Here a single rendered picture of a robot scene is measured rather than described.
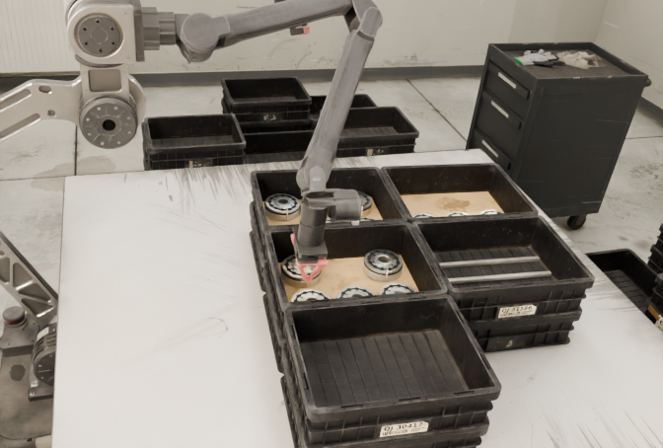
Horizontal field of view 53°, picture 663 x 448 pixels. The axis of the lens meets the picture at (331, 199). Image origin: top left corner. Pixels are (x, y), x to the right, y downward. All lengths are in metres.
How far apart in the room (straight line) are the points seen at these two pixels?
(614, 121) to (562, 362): 1.82
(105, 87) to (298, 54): 3.26
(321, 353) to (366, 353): 0.10
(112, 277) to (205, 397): 0.51
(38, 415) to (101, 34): 1.25
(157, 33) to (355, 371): 0.84
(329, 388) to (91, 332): 0.65
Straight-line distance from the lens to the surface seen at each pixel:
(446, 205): 2.13
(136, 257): 2.04
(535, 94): 3.14
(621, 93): 3.43
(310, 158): 1.44
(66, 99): 1.90
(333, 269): 1.79
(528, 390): 1.79
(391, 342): 1.61
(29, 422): 2.27
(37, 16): 4.59
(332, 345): 1.58
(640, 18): 5.72
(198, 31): 1.45
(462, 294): 1.64
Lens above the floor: 1.93
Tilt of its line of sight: 32 degrees down
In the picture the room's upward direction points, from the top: 6 degrees clockwise
